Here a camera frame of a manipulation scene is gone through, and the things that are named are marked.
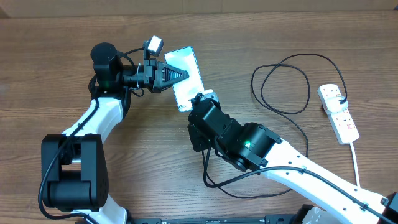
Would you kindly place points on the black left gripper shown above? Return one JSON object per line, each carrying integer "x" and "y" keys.
{"x": 155, "y": 75}

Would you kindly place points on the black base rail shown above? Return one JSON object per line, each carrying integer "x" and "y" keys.
{"x": 267, "y": 219}

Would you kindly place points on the white charger plug adapter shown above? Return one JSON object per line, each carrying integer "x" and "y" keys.
{"x": 335, "y": 104}

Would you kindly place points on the brown cardboard box wall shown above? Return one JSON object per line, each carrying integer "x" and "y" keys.
{"x": 82, "y": 8}

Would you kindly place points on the white power strip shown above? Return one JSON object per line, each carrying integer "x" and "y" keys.
{"x": 341, "y": 122}

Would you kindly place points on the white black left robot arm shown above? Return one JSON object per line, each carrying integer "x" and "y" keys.
{"x": 75, "y": 180}

